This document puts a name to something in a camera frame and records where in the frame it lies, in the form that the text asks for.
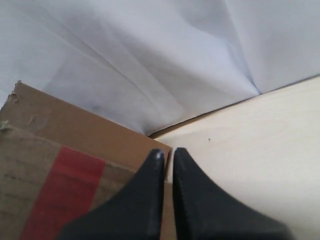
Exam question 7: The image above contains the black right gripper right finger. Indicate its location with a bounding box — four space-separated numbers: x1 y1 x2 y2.
172 147 293 240

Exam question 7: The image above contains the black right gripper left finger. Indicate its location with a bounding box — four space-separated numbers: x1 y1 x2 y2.
57 149 165 240

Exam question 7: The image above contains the narrow cardboard box with flaps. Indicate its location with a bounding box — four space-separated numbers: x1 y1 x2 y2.
0 82 171 240

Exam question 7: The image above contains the white backdrop cloth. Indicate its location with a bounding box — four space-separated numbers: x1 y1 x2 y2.
0 0 320 135

